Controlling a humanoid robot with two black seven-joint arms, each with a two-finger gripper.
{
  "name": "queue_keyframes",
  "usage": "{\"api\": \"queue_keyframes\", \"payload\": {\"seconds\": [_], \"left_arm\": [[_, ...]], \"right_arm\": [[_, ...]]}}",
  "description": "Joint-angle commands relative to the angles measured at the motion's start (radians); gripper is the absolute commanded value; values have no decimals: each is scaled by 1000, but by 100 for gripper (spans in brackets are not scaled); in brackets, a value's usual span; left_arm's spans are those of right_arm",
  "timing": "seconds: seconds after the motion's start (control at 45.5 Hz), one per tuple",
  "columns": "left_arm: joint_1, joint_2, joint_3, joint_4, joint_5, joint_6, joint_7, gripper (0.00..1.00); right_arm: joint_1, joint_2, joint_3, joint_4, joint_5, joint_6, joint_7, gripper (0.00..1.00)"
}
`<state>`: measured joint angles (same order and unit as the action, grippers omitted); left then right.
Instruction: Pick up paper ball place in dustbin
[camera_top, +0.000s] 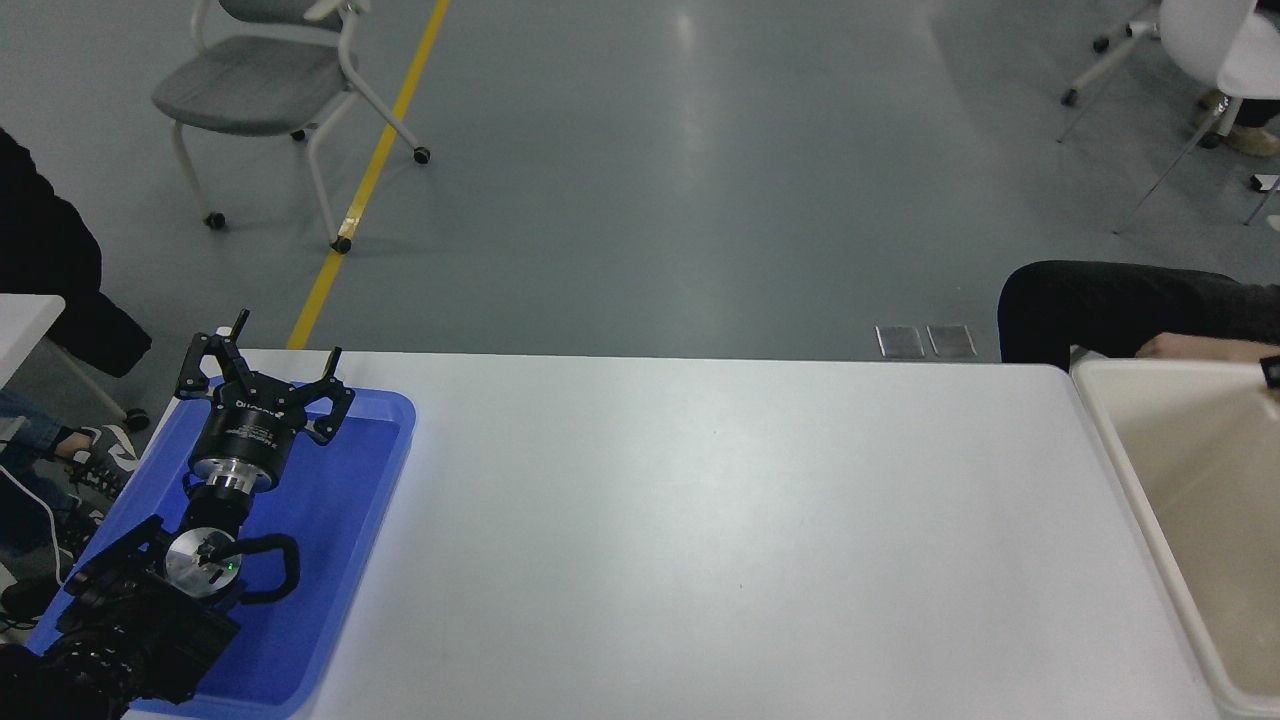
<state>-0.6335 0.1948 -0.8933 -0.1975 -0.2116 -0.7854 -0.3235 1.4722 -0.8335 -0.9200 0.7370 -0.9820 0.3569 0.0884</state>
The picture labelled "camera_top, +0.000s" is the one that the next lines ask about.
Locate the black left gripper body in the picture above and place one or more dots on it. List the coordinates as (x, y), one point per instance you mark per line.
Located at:
(248, 425)

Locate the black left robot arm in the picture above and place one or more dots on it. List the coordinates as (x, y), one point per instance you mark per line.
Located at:
(150, 620)

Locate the person's forearm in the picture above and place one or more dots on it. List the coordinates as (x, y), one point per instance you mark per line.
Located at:
(1245, 352)

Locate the person's hand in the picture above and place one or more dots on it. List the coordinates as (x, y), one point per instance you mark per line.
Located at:
(1178, 348)

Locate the blue plastic tray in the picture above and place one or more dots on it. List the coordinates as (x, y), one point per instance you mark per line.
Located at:
(330, 520)

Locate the small white side table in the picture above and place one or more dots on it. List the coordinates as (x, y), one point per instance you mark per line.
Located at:
(25, 325)

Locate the person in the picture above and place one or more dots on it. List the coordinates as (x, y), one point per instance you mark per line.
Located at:
(1255, 140)
(50, 260)
(1090, 310)

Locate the grey chair with casters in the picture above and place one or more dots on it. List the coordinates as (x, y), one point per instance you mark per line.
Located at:
(250, 80)

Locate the metal floor socket plate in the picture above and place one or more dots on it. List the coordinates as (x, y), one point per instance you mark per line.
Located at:
(951, 340)
(900, 341)

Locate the large pale plastic bin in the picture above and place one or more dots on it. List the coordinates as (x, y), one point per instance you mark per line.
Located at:
(1190, 480)

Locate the white shell chair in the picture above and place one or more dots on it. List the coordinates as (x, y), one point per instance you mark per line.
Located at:
(1215, 40)

